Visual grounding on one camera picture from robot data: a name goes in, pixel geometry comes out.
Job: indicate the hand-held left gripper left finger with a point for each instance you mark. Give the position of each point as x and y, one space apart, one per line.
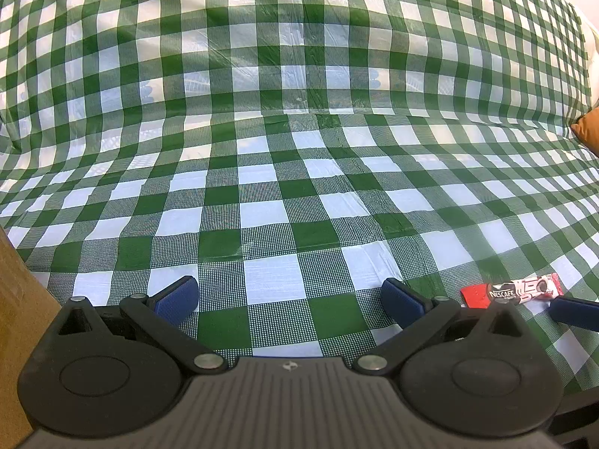
178 298

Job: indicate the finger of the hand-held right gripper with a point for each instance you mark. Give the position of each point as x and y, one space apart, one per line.
578 314

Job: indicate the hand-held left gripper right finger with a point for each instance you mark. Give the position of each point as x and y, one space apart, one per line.
400 301

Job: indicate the red white coffee stick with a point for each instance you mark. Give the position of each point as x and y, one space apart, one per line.
514 290

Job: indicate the cardboard box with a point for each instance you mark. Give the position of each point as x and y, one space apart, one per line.
18 318

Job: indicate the orange pillow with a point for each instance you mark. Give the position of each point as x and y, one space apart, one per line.
590 127

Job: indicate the green checkered cloth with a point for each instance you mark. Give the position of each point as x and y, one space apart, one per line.
299 126

